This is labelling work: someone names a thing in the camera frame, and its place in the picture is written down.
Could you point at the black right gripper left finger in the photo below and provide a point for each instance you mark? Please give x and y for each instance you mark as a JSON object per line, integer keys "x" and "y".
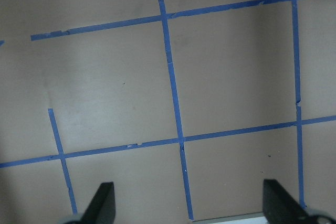
{"x": 102, "y": 207}

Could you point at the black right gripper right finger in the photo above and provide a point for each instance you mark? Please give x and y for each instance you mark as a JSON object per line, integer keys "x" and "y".
{"x": 279, "y": 207}

